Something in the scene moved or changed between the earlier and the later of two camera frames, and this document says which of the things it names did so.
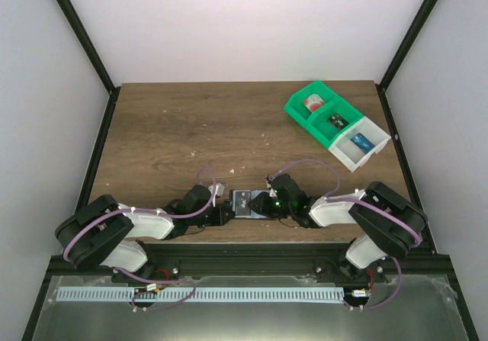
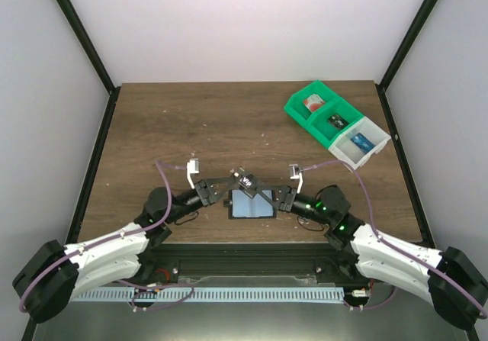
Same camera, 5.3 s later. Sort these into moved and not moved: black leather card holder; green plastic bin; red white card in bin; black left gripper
Moved: black left gripper
Not moved: black leather card holder; green plastic bin; red white card in bin
